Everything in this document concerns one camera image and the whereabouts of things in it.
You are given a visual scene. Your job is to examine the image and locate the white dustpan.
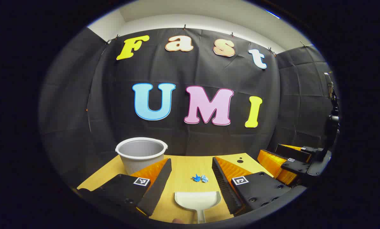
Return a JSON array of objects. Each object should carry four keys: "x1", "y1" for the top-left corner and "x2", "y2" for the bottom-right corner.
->
[{"x1": 174, "y1": 191, "x2": 222, "y2": 224}]

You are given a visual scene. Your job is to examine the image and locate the white ribbed garbage bin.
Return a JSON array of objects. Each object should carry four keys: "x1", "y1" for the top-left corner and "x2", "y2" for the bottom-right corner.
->
[{"x1": 115, "y1": 137, "x2": 168, "y2": 175}]

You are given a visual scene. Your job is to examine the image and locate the wooden desktop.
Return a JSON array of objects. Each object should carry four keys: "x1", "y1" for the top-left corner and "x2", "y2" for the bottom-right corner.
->
[{"x1": 77, "y1": 153, "x2": 274, "y2": 224}]

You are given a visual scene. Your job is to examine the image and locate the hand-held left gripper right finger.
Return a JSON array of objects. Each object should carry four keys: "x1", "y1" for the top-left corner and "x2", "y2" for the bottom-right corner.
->
[{"x1": 211, "y1": 156, "x2": 308, "y2": 217}]

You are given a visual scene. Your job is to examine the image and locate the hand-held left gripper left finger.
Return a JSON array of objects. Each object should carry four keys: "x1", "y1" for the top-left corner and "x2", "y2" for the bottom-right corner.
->
[{"x1": 77, "y1": 158, "x2": 172, "y2": 217}]

